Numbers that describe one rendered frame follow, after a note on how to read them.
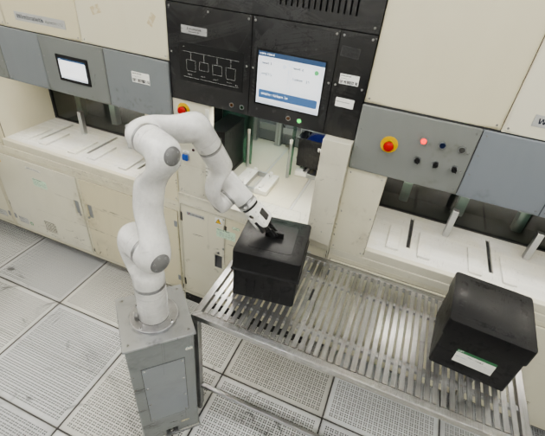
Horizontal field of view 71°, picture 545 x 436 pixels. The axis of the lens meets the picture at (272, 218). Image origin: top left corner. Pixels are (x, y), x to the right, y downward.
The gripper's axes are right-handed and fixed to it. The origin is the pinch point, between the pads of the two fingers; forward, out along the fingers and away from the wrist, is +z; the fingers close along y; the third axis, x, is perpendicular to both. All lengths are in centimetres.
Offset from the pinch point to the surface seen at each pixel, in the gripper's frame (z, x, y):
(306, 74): -40, -42, 28
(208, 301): 4.7, 34.6, -21.7
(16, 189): -97, 179, 57
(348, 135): -11, -43, 25
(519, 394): 93, -54, -28
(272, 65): -52, -33, 31
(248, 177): -10, 30, 62
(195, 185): -29, 43, 37
